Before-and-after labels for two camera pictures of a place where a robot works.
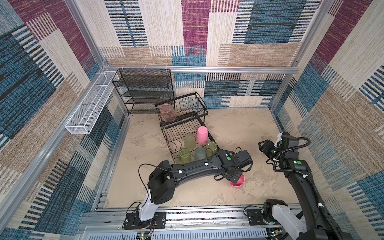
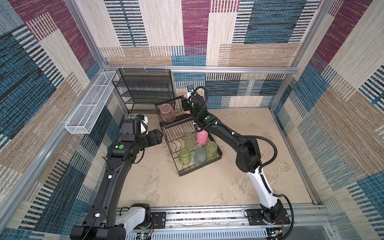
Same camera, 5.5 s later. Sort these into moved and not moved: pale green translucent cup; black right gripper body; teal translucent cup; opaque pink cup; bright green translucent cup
Moved: black right gripper body; opaque pink cup
Not moved: bright green translucent cup; pale green translucent cup; teal translucent cup
